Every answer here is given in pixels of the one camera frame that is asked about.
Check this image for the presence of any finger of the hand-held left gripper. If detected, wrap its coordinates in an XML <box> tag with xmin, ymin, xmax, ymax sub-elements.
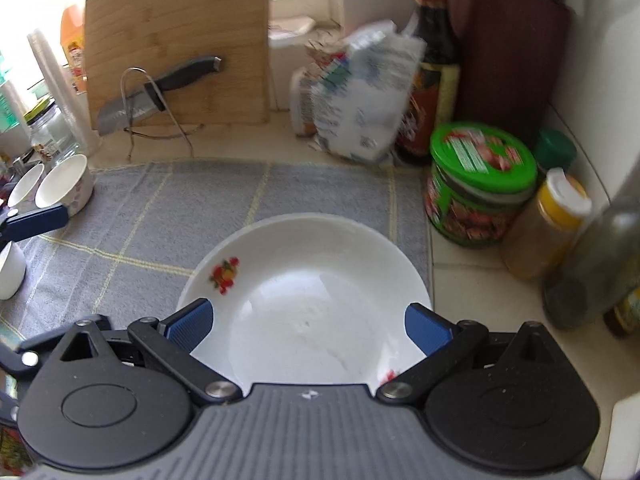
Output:
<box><xmin>0</xmin><ymin>204</ymin><xmax>69</xmax><ymax>245</ymax></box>
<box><xmin>0</xmin><ymin>314</ymin><xmax>115</xmax><ymax>386</ymax></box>

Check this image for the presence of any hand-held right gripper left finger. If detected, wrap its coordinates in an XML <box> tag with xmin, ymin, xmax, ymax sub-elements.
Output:
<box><xmin>47</xmin><ymin>299</ymin><xmax>244</xmax><ymax>406</ymax></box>

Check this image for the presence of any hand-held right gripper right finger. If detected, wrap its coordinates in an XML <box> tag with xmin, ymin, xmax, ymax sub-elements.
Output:
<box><xmin>375</xmin><ymin>303</ymin><xmax>573</xmax><ymax>406</ymax></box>

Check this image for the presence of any white floral bowl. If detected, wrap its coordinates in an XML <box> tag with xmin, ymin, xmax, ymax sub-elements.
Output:
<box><xmin>0</xmin><ymin>241</ymin><xmax>27</xmax><ymax>301</ymax></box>
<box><xmin>34</xmin><ymin>153</ymin><xmax>96</xmax><ymax>218</ymax></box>
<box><xmin>6</xmin><ymin>162</ymin><xmax>48</xmax><ymax>209</ymax></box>

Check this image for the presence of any white fruit print plate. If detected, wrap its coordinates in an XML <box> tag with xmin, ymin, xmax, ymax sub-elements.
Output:
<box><xmin>176</xmin><ymin>212</ymin><xmax>433</xmax><ymax>396</ymax></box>

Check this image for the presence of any glass jar with lid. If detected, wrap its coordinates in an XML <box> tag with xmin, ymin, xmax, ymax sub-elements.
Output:
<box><xmin>24</xmin><ymin>102</ymin><xmax>83</xmax><ymax>166</ymax></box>

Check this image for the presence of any pile of colourful packets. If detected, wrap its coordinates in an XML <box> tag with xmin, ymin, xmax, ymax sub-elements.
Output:
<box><xmin>0</xmin><ymin>425</ymin><xmax>26</xmax><ymax>478</ymax></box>

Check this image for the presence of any grey checked cloth mat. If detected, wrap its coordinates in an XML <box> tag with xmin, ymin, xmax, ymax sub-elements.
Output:
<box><xmin>0</xmin><ymin>160</ymin><xmax>435</xmax><ymax>356</ymax></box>

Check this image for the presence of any stack of clear plastic cups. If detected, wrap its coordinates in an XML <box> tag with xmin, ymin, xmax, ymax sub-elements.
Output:
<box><xmin>27</xmin><ymin>27</ymin><xmax>103</xmax><ymax>156</ymax></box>

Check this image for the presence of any green lid jar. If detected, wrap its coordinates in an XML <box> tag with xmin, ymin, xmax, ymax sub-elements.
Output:
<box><xmin>424</xmin><ymin>121</ymin><xmax>538</xmax><ymax>250</ymax></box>

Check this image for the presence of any yellow spice bottle white cap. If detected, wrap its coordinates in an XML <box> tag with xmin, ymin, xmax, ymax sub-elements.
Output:
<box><xmin>501</xmin><ymin>167</ymin><xmax>593</xmax><ymax>282</ymax></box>

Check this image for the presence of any dark glass pepper bottle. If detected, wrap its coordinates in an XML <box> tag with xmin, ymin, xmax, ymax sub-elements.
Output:
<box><xmin>542</xmin><ymin>160</ymin><xmax>640</xmax><ymax>331</ymax></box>

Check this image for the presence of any orange cooking wine jug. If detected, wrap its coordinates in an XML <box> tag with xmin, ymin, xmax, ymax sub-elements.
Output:
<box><xmin>60</xmin><ymin>2</ymin><xmax>90</xmax><ymax>95</ymax></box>

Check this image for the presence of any small yellow label bottle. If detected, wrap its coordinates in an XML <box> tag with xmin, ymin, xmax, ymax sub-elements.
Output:
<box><xmin>602</xmin><ymin>285</ymin><xmax>640</xmax><ymax>339</ymax></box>

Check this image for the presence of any green cap bottle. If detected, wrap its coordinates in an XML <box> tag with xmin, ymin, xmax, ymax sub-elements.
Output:
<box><xmin>532</xmin><ymin>129</ymin><xmax>578</xmax><ymax>176</ymax></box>

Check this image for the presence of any white blue printed bag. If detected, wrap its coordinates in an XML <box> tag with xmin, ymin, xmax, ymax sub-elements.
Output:
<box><xmin>307</xmin><ymin>20</ymin><xmax>428</xmax><ymax>163</ymax></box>

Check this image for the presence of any dark sauce bottle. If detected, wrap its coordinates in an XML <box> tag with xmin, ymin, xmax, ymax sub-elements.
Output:
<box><xmin>395</xmin><ymin>0</ymin><xmax>461</xmax><ymax>166</ymax></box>

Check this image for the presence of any bamboo cutting board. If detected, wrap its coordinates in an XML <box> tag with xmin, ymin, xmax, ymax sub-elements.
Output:
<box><xmin>84</xmin><ymin>0</ymin><xmax>271</xmax><ymax>126</ymax></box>

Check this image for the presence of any white pink printed bag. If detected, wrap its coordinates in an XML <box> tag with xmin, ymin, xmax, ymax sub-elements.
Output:
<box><xmin>289</xmin><ymin>40</ymin><xmax>351</xmax><ymax>138</ymax></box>

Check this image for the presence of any dark brown cutting board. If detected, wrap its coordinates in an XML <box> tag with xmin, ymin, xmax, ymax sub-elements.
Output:
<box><xmin>450</xmin><ymin>0</ymin><xmax>573</xmax><ymax>148</ymax></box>

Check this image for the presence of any metal wire knife rack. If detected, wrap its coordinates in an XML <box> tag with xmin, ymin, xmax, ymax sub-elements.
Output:
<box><xmin>120</xmin><ymin>67</ymin><xmax>206</xmax><ymax>163</ymax></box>

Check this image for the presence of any black handled kitchen knife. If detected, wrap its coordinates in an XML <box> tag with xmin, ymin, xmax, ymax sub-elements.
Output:
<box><xmin>96</xmin><ymin>56</ymin><xmax>224</xmax><ymax>137</ymax></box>

